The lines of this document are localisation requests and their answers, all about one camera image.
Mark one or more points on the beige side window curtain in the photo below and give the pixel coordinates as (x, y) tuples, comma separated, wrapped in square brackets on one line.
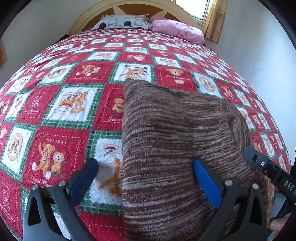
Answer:
[(3, 56)]

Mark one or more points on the grey patterned pillow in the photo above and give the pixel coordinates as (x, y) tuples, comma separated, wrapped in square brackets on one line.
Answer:
[(123, 22)]

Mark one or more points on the cream wooden headboard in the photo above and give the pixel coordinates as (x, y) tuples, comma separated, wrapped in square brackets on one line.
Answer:
[(155, 9)]

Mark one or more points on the yellow headboard window curtain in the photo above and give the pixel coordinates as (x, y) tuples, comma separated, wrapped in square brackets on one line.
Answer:
[(214, 20)]

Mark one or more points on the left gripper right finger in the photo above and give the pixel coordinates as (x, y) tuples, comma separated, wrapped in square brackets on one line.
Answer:
[(250, 222)]

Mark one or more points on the person's right hand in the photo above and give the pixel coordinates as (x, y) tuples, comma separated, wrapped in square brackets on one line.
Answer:
[(277, 224)]

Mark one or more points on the window behind headboard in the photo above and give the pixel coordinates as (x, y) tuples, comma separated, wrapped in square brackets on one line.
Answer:
[(198, 9)]

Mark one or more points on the pink pillow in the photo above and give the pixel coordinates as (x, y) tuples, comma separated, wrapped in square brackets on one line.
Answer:
[(179, 30)]

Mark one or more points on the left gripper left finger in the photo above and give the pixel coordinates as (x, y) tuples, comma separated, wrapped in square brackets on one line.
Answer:
[(40, 222)]

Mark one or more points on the brown knitted sweater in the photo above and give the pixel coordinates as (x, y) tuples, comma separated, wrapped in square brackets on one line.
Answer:
[(163, 131)]

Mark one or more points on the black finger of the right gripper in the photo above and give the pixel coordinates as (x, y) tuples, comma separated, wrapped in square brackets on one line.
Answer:
[(282, 180)]

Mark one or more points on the red green teddy quilt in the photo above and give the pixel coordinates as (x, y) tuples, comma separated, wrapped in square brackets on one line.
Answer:
[(66, 105)]

